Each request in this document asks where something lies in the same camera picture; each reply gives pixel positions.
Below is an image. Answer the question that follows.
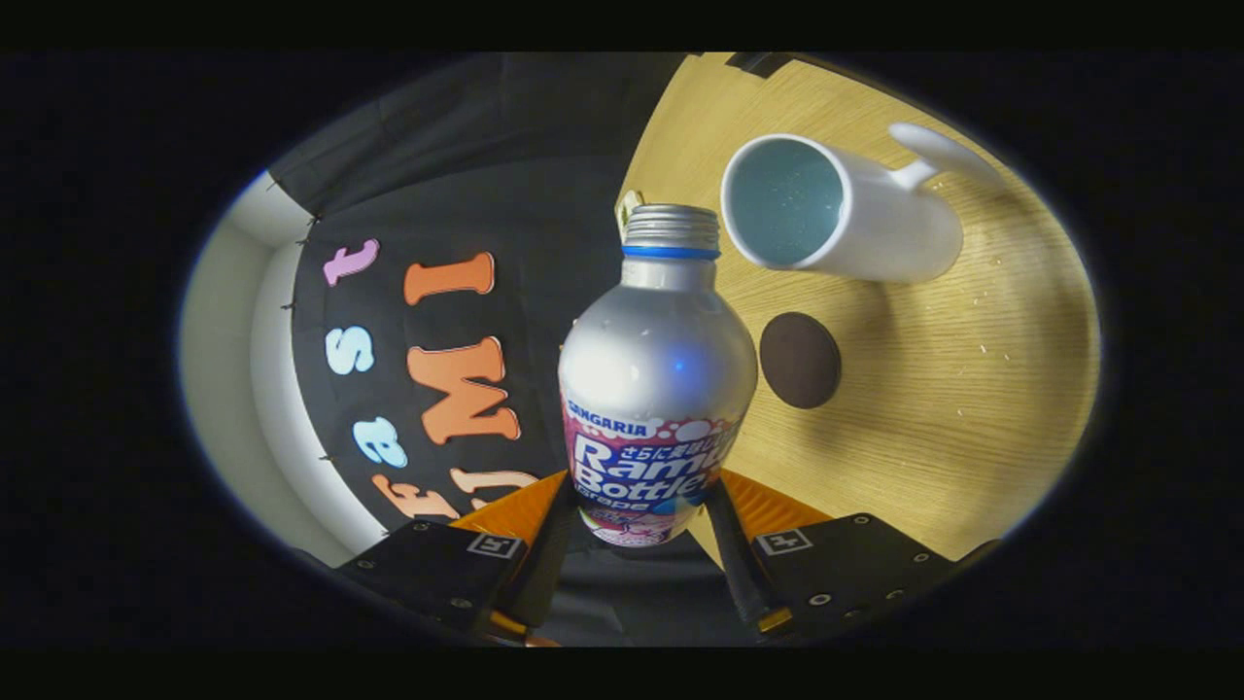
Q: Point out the wooden table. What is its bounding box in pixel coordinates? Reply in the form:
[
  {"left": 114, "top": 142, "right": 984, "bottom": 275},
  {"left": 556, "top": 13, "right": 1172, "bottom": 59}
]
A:
[{"left": 615, "top": 52, "right": 1102, "bottom": 563}]

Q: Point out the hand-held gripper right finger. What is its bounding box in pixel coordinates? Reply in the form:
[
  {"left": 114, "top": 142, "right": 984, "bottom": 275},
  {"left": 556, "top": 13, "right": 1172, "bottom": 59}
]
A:
[{"left": 703, "top": 469, "right": 965, "bottom": 643}]

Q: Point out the silver juice bottle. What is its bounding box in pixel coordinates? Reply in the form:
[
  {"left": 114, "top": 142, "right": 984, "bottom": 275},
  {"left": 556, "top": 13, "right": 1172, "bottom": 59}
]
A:
[{"left": 558, "top": 203, "right": 759, "bottom": 547}]

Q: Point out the white cup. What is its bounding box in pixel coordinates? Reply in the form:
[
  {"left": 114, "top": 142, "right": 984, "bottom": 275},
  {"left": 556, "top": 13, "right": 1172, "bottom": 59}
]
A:
[{"left": 720, "top": 122, "right": 1012, "bottom": 284}]

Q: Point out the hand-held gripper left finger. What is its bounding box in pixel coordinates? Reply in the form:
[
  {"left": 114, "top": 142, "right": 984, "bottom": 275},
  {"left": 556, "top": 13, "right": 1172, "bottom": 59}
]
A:
[{"left": 338, "top": 471, "right": 579, "bottom": 645}]

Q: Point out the black backdrop cloth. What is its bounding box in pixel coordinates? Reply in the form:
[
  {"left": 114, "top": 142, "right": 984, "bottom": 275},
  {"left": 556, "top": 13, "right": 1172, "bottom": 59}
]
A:
[{"left": 267, "top": 52, "right": 749, "bottom": 648}]

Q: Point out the dark brown round coaster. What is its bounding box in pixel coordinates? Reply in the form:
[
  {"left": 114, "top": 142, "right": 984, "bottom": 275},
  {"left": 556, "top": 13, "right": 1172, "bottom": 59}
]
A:
[{"left": 759, "top": 311, "right": 843, "bottom": 410}]

